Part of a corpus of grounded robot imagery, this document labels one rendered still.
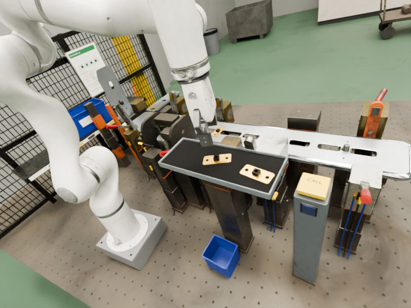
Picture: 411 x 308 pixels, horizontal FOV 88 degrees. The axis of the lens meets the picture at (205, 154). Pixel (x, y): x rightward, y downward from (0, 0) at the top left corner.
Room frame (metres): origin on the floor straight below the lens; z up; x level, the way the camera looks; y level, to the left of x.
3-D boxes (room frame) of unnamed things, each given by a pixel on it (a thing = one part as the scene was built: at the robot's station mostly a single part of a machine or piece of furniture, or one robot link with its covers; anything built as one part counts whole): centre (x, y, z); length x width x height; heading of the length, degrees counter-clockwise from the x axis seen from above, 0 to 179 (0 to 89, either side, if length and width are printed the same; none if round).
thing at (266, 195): (0.48, -0.02, 1.16); 0.37 x 0.14 x 0.02; 46
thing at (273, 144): (0.52, -0.20, 0.90); 0.13 x 0.08 x 0.41; 136
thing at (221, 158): (0.48, -0.03, 1.17); 0.08 x 0.04 x 0.01; 71
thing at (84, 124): (1.37, 0.68, 1.09); 0.30 x 0.17 x 0.13; 126
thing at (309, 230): (0.30, -0.21, 0.92); 0.08 x 0.08 x 0.44; 46
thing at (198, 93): (0.48, -0.03, 1.37); 0.10 x 0.07 x 0.11; 161
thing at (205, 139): (0.43, -0.01, 1.28); 0.03 x 0.03 x 0.07; 71
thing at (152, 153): (0.75, 0.22, 0.89); 0.09 x 0.08 x 0.38; 136
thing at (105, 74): (1.40, 0.42, 1.17); 0.12 x 0.01 x 0.34; 136
